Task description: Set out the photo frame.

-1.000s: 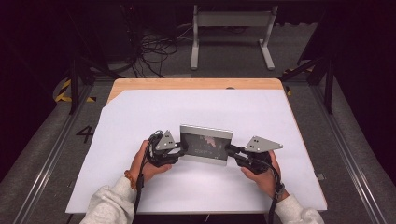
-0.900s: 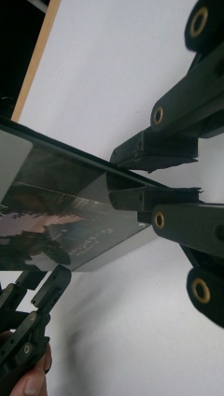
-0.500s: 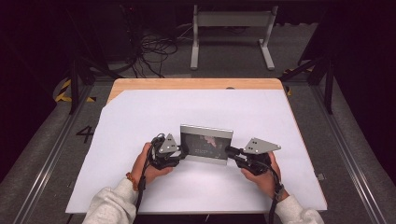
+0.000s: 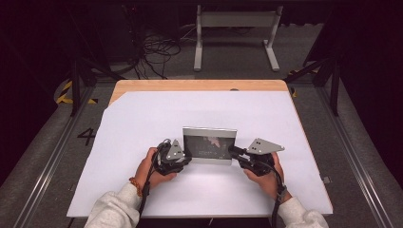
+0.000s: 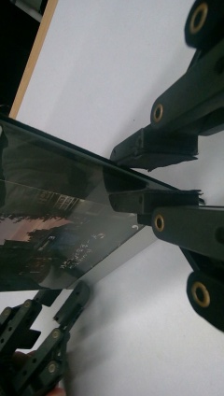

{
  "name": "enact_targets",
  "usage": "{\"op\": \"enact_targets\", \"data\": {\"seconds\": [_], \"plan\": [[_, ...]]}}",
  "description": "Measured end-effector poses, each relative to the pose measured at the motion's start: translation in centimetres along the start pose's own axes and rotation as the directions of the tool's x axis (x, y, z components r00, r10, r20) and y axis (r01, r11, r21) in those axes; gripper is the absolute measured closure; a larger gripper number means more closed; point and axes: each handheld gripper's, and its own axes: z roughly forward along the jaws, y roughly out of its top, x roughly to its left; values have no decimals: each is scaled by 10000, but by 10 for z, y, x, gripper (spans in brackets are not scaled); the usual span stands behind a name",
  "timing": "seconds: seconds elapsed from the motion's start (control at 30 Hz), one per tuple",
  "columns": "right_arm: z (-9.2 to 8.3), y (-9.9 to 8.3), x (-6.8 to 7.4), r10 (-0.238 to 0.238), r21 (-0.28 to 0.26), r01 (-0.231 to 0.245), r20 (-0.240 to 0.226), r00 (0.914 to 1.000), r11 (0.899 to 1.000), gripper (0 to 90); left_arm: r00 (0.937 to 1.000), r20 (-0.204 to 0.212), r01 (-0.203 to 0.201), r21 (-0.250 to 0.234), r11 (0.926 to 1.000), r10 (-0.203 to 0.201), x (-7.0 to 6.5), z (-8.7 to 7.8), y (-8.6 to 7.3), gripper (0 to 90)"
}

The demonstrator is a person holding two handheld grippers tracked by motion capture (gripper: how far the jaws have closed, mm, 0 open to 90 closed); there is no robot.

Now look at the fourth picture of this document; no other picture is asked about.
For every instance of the white paper sheet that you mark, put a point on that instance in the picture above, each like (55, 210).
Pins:
(142, 120)

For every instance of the person's left hand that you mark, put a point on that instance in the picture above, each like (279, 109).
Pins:
(142, 171)

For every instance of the aluminium floor rail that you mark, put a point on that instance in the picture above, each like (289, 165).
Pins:
(358, 171)
(47, 171)

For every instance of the person's right hand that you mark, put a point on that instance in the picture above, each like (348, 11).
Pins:
(267, 183)

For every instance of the silver photo frame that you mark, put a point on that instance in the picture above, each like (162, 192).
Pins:
(209, 145)

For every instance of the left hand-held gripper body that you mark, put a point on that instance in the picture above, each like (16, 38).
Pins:
(175, 152)

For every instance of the black metal stand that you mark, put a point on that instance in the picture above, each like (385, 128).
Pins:
(75, 88)
(334, 91)

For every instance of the white metal stand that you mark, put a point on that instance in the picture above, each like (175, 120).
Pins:
(198, 47)

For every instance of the yellow black hazard tape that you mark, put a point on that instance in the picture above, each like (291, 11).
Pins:
(65, 95)

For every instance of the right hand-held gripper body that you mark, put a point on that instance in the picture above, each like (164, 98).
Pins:
(263, 146)

